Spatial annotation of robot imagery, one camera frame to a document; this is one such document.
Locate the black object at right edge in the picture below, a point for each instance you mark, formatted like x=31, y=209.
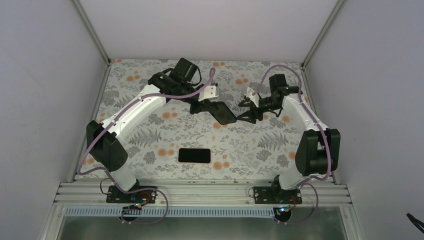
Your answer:
x=416, y=222

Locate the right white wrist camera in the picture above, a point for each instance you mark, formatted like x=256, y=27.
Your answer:
x=252, y=96

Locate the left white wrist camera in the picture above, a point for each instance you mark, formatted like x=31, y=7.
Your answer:
x=210, y=92

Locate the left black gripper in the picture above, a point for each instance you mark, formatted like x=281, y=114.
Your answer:
x=201, y=106

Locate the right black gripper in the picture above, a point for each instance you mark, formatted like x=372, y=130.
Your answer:
x=250, y=114

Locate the aluminium rail frame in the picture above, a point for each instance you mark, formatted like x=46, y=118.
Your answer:
x=200, y=193

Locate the slotted grey cable duct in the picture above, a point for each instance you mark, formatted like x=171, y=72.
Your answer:
x=171, y=212

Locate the floral patterned table mat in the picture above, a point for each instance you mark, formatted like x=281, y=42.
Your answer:
x=240, y=151

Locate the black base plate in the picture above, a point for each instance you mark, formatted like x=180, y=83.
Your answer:
x=146, y=196
x=268, y=195

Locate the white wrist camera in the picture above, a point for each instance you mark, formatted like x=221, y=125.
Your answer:
x=252, y=96
x=210, y=92

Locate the black phone with pink edge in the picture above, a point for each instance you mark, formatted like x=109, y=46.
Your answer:
x=194, y=156

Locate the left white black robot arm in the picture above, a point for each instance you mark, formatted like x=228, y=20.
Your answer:
x=105, y=151

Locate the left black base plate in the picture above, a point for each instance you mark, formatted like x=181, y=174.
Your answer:
x=146, y=196

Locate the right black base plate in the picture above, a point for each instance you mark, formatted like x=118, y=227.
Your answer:
x=268, y=195

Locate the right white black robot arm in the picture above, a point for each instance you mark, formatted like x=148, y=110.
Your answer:
x=318, y=150

